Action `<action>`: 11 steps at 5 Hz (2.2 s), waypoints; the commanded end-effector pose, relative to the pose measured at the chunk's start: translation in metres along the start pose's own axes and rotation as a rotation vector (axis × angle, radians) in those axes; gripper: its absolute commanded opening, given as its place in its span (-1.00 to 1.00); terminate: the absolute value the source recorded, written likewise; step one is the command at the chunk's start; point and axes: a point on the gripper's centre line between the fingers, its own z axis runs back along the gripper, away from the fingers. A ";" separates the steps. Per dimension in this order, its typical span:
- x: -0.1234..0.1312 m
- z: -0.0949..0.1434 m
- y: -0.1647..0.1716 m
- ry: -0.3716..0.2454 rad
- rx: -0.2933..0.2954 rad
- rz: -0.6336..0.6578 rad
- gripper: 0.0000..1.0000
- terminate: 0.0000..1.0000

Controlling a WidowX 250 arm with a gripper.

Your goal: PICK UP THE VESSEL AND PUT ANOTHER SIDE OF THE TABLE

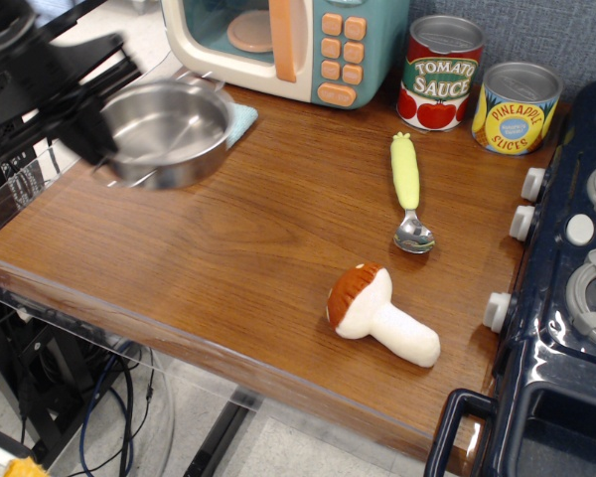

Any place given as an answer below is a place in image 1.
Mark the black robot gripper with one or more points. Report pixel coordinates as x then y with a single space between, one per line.
50 94

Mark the stainless steel pot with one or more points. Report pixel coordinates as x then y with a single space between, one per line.
169 134

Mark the black computer case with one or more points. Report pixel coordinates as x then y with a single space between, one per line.
21 177

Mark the light blue folded towel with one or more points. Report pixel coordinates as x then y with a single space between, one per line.
244 117

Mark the toy microwave oven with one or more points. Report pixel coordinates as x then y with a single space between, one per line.
332 53

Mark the plush mushroom toy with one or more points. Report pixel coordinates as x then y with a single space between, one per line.
359 305

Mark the tomato sauce can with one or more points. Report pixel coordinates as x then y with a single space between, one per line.
442 58

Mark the black table leg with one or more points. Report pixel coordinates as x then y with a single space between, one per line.
213 449

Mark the pineapple slices can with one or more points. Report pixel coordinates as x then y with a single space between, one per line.
515 107

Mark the white stove knob middle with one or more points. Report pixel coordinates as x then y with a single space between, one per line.
521 222

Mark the white stove knob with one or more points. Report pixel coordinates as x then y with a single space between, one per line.
521 222
496 311
532 183

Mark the white stove knob upper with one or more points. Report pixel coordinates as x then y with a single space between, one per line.
532 183

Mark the white stove knob lower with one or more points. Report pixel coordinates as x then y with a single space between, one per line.
496 311

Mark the dark blue toy stove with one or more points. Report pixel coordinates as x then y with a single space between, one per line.
540 419

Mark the green handled metal spoon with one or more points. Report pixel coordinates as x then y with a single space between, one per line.
411 235

